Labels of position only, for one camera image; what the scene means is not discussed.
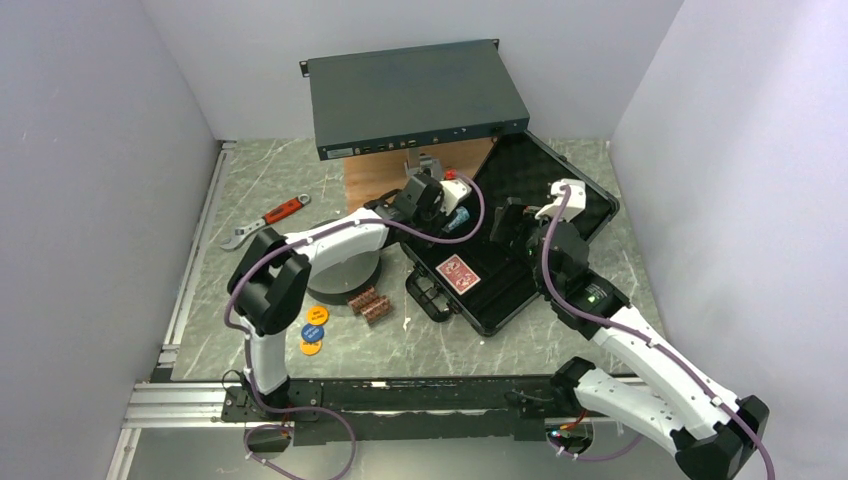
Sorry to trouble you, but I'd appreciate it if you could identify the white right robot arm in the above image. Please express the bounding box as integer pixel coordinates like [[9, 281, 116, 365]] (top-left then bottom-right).
[[490, 198, 776, 479]]

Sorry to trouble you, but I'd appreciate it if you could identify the red handled adjustable wrench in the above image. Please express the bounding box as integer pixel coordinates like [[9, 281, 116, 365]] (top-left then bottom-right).
[[219, 193, 311, 251]]

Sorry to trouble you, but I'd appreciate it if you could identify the orange dealer button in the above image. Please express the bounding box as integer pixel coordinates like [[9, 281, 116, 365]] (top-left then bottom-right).
[[299, 339, 323, 356]]

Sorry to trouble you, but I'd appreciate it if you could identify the red playing card deck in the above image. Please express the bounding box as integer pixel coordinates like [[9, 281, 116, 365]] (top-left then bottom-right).
[[436, 254, 481, 295]]

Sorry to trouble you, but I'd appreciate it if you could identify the dark teal network switch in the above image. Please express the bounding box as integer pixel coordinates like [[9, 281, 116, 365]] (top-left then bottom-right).
[[300, 39, 530, 160]]

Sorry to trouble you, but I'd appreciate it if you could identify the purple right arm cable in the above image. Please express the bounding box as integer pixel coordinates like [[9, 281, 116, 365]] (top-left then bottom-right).
[[539, 185, 776, 480]]

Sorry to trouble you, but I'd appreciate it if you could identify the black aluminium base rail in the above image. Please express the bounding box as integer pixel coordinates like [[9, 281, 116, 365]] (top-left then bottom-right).
[[220, 375, 584, 446]]

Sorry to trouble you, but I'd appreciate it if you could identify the black poker set case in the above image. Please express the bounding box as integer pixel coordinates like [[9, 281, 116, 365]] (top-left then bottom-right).
[[402, 132, 625, 336]]

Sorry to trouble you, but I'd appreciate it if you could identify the blue small blind button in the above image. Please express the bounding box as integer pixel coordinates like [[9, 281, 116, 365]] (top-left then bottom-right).
[[300, 324, 325, 343]]

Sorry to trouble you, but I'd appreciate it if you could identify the orange big blind button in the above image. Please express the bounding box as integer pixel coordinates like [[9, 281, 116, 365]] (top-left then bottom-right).
[[306, 305, 330, 326]]

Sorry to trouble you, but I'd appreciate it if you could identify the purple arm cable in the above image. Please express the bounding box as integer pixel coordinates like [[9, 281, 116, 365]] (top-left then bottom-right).
[[539, 185, 776, 480], [223, 173, 486, 480]]

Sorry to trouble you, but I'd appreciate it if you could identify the black perforated filament spool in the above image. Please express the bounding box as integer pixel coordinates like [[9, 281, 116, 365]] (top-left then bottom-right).
[[306, 251, 382, 305]]

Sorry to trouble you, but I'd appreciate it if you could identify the grey metal stand bracket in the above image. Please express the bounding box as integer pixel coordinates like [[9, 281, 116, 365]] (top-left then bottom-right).
[[404, 148, 444, 181]]

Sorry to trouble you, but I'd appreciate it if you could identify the wooden base board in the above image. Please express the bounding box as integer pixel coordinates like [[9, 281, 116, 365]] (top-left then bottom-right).
[[344, 138, 495, 213]]

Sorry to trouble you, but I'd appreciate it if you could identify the red black chip stack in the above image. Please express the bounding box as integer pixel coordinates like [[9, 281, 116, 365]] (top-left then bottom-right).
[[361, 296, 392, 325], [347, 286, 379, 314]]

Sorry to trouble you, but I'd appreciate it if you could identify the blue white poker chip stack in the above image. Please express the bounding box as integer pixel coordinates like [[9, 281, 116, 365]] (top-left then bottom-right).
[[443, 206, 470, 232]]

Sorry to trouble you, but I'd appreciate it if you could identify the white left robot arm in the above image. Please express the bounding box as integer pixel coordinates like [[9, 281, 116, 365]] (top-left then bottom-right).
[[223, 174, 471, 420]]

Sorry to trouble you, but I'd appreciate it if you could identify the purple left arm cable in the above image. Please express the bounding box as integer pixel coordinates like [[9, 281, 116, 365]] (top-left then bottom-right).
[[223, 173, 486, 480]]

